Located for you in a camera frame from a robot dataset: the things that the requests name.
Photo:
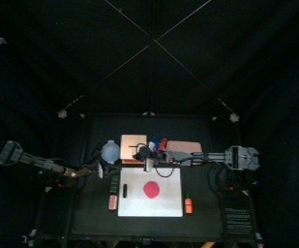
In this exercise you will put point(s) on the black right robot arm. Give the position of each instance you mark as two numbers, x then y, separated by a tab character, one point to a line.
238	157

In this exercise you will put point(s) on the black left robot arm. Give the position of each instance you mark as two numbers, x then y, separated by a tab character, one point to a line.
32	160

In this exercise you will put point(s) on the wooden drawer cabinet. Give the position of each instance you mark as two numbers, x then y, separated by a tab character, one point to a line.
130	142

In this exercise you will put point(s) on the clear plastic bowl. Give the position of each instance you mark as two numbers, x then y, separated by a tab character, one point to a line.
110	152

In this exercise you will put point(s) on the flat pink dough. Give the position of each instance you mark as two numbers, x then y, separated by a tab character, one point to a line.
152	189

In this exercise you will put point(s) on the dark green toy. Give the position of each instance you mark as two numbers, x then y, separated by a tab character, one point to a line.
114	184

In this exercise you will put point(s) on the blue utensil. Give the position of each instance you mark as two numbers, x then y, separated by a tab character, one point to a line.
156	142

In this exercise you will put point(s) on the red utensil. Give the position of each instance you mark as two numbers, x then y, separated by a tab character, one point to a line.
162	144

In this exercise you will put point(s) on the black stick tool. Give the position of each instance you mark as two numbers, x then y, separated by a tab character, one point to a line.
125	191

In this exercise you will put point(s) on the pink plastic container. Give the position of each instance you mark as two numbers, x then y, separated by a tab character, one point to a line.
185	147

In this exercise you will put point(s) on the pink toy block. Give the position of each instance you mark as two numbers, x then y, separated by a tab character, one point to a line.
113	202

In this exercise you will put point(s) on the white cutting board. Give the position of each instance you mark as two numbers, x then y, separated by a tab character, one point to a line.
152	203

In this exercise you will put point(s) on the orange toy carrot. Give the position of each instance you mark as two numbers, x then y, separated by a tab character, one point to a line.
189	203

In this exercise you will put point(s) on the white text label sticker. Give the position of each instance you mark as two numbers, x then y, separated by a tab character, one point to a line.
238	221

